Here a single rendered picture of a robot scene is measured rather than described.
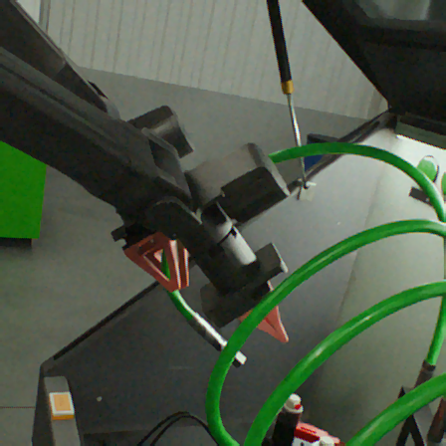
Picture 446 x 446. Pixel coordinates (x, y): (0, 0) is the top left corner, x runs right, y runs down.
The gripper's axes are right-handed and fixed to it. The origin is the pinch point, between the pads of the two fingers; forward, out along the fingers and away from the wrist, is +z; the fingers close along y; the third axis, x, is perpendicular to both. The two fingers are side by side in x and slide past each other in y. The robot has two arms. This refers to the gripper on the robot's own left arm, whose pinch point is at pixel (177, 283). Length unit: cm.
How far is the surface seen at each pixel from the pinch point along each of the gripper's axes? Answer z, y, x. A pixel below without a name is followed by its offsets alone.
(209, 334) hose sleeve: 7.9, 3.1, 0.3
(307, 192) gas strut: -5.6, 28.6, -16.9
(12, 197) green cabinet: -117, 244, 173
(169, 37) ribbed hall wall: -298, 558, 98
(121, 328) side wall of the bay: 1.0, 16.2, 18.7
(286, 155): -7.4, -0.5, -20.0
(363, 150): -3.7, 1.8, -28.1
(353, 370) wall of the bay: 26.3, 38.1, -8.4
